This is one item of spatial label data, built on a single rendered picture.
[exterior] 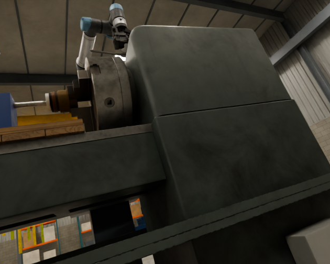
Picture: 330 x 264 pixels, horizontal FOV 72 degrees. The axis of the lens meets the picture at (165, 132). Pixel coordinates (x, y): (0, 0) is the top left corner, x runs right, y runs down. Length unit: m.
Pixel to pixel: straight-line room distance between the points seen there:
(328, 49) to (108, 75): 11.12
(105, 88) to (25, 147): 0.30
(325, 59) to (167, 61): 10.95
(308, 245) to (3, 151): 0.81
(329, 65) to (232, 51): 10.59
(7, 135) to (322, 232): 0.86
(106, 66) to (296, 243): 0.79
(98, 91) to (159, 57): 0.24
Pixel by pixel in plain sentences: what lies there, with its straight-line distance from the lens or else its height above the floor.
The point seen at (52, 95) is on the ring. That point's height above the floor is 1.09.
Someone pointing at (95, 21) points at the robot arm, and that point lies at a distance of 1.46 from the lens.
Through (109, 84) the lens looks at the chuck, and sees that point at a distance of 0.80.
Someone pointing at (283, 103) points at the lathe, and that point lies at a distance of 0.99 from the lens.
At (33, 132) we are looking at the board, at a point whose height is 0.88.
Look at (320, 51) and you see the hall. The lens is 11.77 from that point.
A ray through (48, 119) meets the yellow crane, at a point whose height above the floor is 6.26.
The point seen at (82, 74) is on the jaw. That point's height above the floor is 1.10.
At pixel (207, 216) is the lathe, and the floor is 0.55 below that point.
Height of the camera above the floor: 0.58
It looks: 20 degrees up
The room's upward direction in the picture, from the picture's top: 17 degrees counter-clockwise
